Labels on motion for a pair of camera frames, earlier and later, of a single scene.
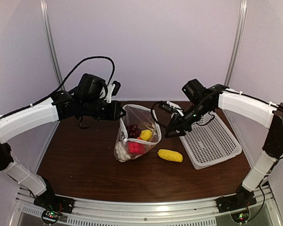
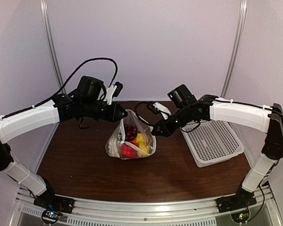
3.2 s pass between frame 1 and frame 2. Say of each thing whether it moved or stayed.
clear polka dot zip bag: moved
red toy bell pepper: moved
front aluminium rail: stayed
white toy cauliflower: moved
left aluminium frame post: stayed
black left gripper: stayed
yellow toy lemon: moved
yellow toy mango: moved
